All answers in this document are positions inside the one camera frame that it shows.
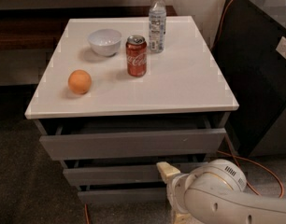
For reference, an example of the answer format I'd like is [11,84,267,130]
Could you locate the clear plastic water bottle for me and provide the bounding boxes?
[149,0,166,53]

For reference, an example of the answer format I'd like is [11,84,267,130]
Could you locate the grey top drawer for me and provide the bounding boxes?
[40,128,226,161]

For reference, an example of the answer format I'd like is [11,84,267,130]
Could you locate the white-topped grey drawer cabinet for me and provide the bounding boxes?
[25,17,238,193]

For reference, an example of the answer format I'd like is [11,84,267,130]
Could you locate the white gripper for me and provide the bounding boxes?
[156,161,191,224]

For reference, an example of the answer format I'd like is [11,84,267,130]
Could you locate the white bowl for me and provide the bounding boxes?
[87,29,122,57]

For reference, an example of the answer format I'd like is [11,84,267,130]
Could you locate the red coke can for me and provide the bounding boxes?
[126,35,147,77]

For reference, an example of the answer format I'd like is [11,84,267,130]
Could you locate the white wall outlet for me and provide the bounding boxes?
[276,36,286,59]

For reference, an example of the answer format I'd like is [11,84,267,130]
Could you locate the orange fruit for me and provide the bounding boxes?
[68,70,92,94]

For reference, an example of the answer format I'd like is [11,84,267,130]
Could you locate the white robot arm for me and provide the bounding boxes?
[157,159,286,224]

